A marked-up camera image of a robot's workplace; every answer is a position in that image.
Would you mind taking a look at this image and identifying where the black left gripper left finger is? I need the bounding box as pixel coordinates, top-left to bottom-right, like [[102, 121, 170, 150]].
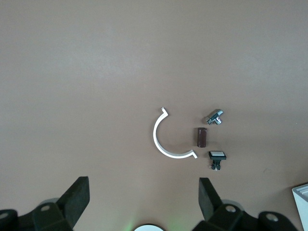
[[0, 176, 90, 231]]

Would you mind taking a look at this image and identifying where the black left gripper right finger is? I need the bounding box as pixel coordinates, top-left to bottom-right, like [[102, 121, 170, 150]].
[[192, 177, 301, 231]]

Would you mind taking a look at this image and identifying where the white drawer cabinet housing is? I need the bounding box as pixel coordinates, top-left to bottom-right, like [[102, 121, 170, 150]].
[[292, 183, 308, 231]]

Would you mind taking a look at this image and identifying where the dark brown rectangular block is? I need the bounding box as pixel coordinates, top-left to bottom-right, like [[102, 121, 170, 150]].
[[193, 127, 208, 148]]

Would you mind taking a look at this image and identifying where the chrome metal fitting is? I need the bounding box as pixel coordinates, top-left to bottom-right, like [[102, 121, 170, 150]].
[[204, 108, 225, 126]]

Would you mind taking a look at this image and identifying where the black switch with white cap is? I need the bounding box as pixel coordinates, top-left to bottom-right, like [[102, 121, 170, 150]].
[[206, 150, 227, 171]]

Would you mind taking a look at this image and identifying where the white half-ring pipe clamp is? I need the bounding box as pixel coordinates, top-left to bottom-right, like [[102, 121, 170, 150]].
[[153, 106, 199, 159]]

